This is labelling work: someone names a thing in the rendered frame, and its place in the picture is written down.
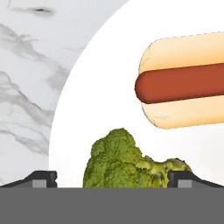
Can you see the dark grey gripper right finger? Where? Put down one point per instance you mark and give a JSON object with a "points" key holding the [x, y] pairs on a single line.
{"points": [[181, 178]]}

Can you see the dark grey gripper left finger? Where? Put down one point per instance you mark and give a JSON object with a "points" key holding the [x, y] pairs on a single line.
{"points": [[43, 178]]}

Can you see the large white plate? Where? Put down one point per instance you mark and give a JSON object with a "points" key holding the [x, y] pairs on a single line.
{"points": [[110, 87]]}

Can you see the green broccoli floret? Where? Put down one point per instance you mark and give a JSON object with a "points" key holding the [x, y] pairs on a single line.
{"points": [[116, 163]]}

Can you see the hot dog in bun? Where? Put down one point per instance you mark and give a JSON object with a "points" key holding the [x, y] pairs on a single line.
{"points": [[186, 84]]}

